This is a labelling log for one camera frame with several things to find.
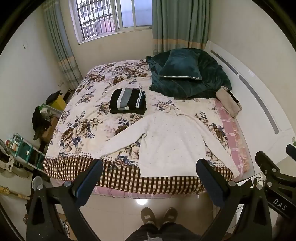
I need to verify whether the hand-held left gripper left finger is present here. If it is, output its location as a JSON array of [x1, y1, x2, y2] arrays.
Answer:
[[26, 158, 104, 241]]

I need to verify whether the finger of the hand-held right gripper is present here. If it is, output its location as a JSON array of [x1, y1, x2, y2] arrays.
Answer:
[[255, 151, 287, 186], [286, 144, 296, 161]]

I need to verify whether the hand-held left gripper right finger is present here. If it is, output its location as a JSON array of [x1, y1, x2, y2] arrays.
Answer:
[[196, 158, 273, 241]]

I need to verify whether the white knit sweater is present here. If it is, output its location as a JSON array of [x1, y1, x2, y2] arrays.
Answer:
[[99, 108, 240, 178]]

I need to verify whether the person's right shoe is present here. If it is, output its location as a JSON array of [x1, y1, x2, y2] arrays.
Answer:
[[162, 207, 178, 224]]

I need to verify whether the person's shoe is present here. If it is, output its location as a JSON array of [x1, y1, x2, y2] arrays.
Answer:
[[162, 207, 178, 224], [140, 207, 156, 225]]

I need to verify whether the white headboard with grey stripes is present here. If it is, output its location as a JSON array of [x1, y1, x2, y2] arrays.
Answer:
[[205, 40, 296, 181]]

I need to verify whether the cardboard box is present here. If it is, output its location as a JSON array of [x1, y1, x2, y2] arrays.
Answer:
[[42, 116, 59, 143]]

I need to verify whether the person's left shoe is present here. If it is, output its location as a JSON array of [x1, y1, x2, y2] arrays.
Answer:
[[140, 207, 156, 225]]

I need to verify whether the teal storage rack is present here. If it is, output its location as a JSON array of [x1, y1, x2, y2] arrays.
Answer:
[[9, 133, 45, 171]]

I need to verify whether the floral checked bedsheet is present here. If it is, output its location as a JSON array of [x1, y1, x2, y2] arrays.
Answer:
[[42, 59, 234, 194]]

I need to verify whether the wooden broom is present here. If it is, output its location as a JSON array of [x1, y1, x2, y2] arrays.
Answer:
[[0, 185, 30, 201]]

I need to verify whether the beige folded cloth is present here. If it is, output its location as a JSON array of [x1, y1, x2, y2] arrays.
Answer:
[[216, 86, 243, 118]]

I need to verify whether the black hanging garment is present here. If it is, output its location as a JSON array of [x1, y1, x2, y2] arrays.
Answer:
[[32, 106, 52, 141]]

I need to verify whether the clear plastic container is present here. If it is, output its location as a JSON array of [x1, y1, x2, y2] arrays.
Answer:
[[39, 104, 63, 116]]

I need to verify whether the yellow box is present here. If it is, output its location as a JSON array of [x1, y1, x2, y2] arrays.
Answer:
[[50, 95, 67, 112]]

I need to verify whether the folded black striped sweater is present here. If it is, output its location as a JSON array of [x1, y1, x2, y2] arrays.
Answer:
[[109, 88, 147, 115]]

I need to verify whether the black cloth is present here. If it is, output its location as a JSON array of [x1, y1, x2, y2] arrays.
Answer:
[[46, 91, 62, 105]]

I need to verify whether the dark green plush blanket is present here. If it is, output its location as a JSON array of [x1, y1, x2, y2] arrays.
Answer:
[[146, 48, 232, 99]]

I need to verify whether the dark green pillow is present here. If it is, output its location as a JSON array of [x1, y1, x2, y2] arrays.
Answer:
[[158, 49, 202, 81]]

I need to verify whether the barred window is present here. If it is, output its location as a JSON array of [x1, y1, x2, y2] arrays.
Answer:
[[74, 0, 153, 44]]

